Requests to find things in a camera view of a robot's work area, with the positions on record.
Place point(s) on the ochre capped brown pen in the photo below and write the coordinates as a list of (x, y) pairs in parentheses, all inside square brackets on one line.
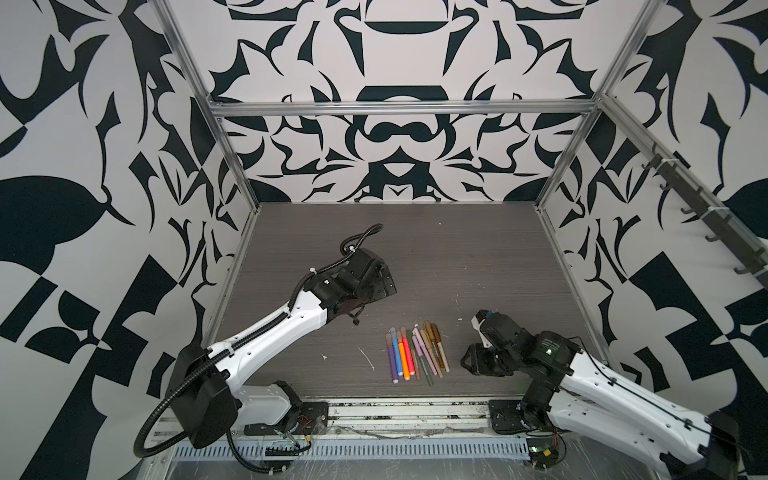
[(433, 339)]

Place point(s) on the red marker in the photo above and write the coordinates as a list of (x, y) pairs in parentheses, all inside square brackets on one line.
[(407, 353)]

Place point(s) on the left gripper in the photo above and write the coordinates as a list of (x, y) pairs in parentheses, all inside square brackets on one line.
[(379, 290)]

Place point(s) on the blue marker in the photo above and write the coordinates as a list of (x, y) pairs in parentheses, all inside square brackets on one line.
[(396, 351)]

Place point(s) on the tan pen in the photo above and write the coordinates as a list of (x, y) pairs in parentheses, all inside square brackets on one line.
[(427, 340)]

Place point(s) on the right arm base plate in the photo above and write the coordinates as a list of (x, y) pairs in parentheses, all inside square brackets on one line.
[(508, 418)]

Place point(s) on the aluminium front rail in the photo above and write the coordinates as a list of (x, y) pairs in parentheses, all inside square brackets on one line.
[(395, 417)]

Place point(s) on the white slotted cable duct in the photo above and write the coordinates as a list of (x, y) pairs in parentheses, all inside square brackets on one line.
[(327, 449)]

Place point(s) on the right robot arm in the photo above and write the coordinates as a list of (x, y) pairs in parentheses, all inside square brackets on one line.
[(572, 391)]

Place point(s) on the black hook rail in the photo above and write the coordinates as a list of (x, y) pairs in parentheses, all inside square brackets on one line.
[(701, 204)]

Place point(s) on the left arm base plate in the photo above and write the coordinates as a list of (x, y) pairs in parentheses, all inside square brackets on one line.
[(308, 419)]

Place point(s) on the orange marker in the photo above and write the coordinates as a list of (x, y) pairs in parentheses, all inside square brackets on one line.
[(403, 358)]

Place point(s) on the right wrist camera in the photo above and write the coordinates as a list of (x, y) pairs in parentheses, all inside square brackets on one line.
[(482, 321)]

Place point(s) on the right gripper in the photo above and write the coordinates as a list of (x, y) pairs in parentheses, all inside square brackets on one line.
[(471, 363)]

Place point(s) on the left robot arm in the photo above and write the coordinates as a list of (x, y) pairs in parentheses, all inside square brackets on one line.
[(211, 378)]

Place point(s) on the green capped brown pen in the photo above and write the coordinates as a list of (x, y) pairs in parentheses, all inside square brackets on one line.
[(413, 354)]

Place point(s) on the purple marker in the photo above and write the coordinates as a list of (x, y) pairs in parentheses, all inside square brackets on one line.
[(392, 359)]

